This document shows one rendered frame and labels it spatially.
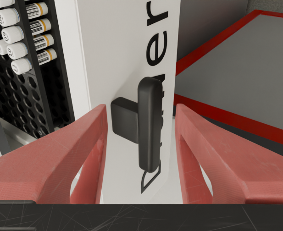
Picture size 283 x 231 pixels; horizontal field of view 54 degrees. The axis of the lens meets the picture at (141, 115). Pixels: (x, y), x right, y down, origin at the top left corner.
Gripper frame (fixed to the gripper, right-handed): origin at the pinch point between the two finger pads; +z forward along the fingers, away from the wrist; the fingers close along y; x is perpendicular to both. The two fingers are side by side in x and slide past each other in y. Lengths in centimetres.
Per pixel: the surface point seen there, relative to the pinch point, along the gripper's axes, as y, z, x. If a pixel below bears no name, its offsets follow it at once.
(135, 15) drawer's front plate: 0.3, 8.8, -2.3
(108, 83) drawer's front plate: 2.1, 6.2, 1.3
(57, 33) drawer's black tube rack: 7.7, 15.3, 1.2
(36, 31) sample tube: 9.1, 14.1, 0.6
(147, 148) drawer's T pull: -0.4, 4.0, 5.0
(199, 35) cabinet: -14, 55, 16
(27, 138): 14.7, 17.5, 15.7
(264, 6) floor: -41, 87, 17
